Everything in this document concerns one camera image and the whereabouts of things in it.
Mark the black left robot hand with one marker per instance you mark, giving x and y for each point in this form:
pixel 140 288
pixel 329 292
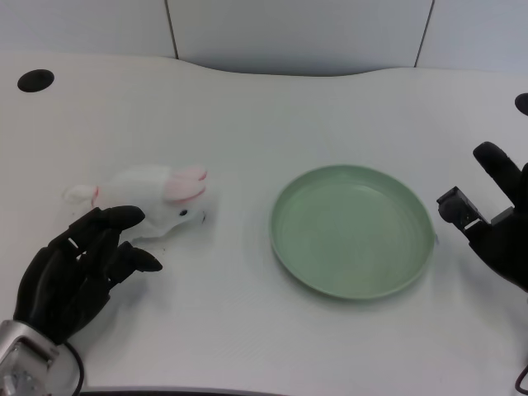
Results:
pixel 62 272

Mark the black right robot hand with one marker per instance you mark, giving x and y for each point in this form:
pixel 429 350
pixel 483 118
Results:
pixel 501 231

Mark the green plate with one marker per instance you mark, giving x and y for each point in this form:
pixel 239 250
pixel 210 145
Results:
pixel 352 232

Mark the white rabbit doll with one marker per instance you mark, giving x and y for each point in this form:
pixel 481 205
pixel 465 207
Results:
pixel 152 198

